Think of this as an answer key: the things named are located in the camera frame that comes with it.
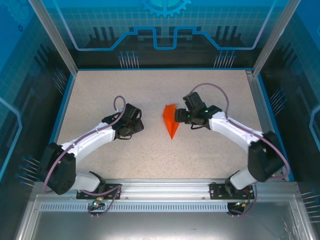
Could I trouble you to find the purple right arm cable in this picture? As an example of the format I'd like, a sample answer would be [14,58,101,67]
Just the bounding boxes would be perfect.
[191,82,291,217]

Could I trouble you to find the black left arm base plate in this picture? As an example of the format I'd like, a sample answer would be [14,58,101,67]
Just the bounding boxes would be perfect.
[76,183,123,201]

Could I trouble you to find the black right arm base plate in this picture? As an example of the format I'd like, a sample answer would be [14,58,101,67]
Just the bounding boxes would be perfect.
[209,182,254,201]

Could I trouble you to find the grey metal tray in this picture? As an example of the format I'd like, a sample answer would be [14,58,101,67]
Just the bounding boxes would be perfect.
[14,194,315,240]

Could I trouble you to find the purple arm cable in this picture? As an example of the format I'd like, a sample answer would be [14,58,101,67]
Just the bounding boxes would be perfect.
[191,82,291,217]
[43,95,126,219]

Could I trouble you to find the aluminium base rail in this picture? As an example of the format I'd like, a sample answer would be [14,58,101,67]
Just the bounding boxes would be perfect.
[32,177,300,202]

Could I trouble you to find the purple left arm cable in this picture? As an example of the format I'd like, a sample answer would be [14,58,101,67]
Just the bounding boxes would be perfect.
[43,95,126,219]

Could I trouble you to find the aluminium side rail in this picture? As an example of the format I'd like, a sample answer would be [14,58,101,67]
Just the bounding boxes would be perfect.
[245,69,286,181]

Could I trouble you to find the orange paper sheet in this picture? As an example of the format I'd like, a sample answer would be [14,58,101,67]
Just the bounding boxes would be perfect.
[162,103,181,141]

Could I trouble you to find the aluminium frame post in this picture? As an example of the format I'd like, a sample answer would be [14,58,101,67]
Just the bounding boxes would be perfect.
[251,0,302,77]
[26,0,79,76]

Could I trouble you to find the slotted grey cable duct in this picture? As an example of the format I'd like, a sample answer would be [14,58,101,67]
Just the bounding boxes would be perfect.
[39,202,230,212]

